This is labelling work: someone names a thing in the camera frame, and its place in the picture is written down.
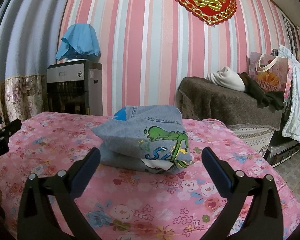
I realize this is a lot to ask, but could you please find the grey water dispenser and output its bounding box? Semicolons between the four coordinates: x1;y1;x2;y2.
46;60;103;116

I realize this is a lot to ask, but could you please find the white quilted cloth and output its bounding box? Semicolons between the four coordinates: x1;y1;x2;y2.
279;45;300;144

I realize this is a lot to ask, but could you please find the brown blanket covered furniture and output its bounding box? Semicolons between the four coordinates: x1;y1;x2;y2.
178;77;282;131

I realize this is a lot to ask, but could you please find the white folded garment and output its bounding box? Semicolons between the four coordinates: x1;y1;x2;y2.
206;66;245;92

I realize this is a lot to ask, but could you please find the light blue cloth cover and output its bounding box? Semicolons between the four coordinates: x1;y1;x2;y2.
56;23;101;61

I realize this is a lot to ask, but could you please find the floral beige curtain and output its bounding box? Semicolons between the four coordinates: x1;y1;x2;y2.
0;75;48;127

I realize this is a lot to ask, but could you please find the pink floral gift bag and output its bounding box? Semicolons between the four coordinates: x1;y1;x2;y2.
248;51;292;105

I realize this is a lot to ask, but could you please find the blue denim jacket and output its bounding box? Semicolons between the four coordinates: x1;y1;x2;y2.
92;105;192;174

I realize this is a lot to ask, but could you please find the black garment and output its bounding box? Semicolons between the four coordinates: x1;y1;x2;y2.
239;72;285;111

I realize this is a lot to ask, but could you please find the pink floral bed quilt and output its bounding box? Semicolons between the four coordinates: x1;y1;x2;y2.
0;112;300;239

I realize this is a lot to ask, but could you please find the patterned white bed sheet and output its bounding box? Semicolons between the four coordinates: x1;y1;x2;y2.
228;124;275;157

